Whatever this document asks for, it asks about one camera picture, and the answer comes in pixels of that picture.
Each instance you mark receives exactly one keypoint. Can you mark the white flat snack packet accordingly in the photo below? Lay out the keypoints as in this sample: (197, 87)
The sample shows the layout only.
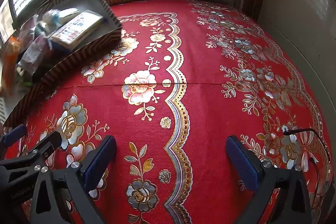
(76, 28)

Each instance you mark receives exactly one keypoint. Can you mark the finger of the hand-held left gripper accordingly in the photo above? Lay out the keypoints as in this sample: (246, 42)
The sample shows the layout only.
(50, 144)
(14, 134)

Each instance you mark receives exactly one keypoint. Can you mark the orange snack packet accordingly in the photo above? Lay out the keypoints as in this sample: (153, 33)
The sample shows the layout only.
(10, 61)

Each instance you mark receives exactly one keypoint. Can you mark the blue white snack packet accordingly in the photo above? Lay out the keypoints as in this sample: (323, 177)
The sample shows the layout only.
(51, 18)

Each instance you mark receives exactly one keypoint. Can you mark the red floral tablecloth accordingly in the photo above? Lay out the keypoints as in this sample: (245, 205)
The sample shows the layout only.
(199, 69)

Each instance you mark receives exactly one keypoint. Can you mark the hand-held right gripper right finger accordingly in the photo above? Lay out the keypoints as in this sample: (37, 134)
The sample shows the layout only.
(242, 165)

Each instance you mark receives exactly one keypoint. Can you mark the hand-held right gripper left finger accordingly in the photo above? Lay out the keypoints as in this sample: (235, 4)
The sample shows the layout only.
(101, 158)

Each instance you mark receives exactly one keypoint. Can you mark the grey white snack packet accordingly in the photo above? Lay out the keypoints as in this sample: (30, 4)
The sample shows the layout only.
(34, 56)

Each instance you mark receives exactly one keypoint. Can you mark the white cardboard tray striped edge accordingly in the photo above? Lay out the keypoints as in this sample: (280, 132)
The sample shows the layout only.
(86, 53)

